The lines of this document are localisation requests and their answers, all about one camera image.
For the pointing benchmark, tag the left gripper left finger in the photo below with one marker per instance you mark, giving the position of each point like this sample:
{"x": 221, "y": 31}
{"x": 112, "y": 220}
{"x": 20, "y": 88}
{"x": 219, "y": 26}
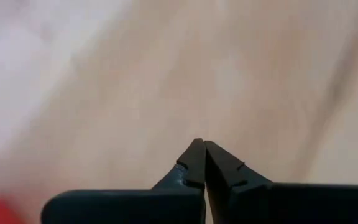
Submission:
{"x": 120, "y": 207}

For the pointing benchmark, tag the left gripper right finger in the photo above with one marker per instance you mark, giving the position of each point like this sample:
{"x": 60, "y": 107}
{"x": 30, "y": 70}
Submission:
{"x": 291, "y": 205}

